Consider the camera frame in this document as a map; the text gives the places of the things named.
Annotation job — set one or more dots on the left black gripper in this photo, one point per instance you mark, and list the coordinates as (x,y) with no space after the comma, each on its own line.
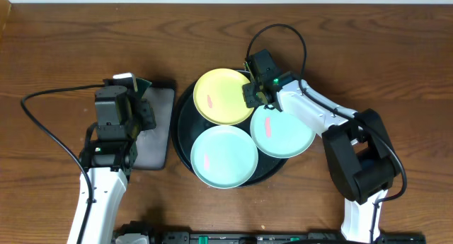
(146,111)

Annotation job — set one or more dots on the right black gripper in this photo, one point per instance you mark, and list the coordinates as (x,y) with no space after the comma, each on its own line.
(248,95)

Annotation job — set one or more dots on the green yellow sponge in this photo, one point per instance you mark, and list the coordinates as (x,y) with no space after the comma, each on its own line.
(142,86)

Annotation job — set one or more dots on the yellow plate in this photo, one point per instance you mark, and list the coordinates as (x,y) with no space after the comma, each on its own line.
(218,96)

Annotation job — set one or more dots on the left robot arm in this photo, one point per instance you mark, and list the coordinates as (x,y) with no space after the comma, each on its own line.
(107,158)

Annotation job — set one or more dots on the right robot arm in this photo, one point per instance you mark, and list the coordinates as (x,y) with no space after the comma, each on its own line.
(361,160)

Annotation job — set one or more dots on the black rectangular sponge tray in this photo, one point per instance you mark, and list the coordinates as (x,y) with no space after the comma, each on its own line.
(152,144)

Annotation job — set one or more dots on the round black serving tray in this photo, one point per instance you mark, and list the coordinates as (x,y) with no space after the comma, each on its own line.
(187,124)

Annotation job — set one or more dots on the light blue plate right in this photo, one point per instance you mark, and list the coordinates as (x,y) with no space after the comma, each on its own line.
(279,134)

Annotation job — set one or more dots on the light blue plate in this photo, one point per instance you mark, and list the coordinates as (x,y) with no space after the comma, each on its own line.
(279,134)
(224,157)

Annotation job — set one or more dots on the light blue plate front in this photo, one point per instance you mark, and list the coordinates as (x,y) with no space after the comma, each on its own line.
(224,157)

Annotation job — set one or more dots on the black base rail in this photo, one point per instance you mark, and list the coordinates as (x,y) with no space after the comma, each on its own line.
(141,232)

